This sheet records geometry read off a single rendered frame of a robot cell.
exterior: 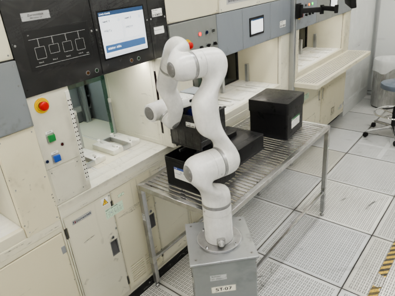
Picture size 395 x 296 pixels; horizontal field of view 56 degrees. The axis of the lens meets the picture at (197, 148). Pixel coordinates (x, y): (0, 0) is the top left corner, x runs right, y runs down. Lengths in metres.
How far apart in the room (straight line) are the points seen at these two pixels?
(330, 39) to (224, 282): 3.62
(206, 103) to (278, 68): 2.07
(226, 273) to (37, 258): 0.88
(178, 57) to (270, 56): 2.14
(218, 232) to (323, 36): 3.57
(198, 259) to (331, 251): 1.43
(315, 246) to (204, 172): 1.61
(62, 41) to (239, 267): 1.21
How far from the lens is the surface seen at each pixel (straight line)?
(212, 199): 1.48
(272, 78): 3.42
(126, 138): 2.41
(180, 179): 2.01
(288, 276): 2.60
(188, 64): 1.30
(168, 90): 1.60
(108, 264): 2.25
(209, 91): 1.36
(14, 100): 1.67
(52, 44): 1.74
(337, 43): 4.75
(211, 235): 1.59
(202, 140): 1.85
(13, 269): 1.91
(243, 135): 2.37
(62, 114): 1.80
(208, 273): 1.60
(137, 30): 2.03
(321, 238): 2.92
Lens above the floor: 1.80
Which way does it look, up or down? 25 degrees down
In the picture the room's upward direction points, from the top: 5 degrees counter-clockwise
